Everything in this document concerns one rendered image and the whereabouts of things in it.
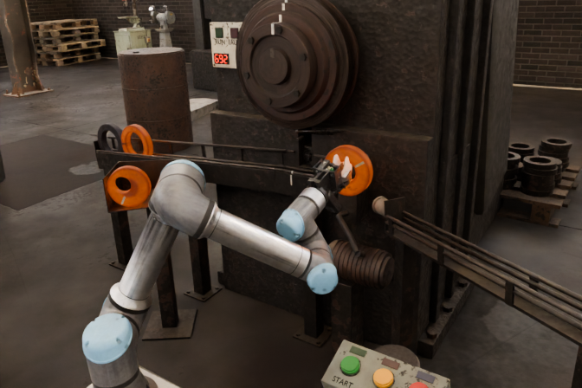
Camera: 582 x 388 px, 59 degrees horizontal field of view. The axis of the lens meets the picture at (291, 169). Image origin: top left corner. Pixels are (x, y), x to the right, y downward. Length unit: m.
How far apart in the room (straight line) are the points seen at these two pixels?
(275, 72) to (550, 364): 1.49
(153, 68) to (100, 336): 3.41
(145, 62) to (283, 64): 2.94
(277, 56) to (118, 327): 0.95
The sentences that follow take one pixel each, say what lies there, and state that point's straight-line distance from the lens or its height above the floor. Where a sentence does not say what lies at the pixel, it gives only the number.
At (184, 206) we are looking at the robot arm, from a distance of 1.18.
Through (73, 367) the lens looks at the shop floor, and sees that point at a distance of 2.29.
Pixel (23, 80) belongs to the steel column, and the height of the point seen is 0.21.
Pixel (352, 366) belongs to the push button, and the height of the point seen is 0.61.
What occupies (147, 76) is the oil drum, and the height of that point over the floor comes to 0.70.
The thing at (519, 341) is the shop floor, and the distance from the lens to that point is 2.35.
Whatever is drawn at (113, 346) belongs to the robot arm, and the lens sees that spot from 1.37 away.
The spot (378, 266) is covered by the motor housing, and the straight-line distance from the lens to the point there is 1.70.
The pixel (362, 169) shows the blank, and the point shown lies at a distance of 1.55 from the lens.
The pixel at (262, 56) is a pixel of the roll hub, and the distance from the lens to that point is 1.77.
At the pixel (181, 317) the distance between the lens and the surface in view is 2.40.
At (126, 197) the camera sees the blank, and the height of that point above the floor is 0.63.
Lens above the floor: 1.36
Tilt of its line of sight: 19 degrees down
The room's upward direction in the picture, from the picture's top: 2 degrees counter-clockwise
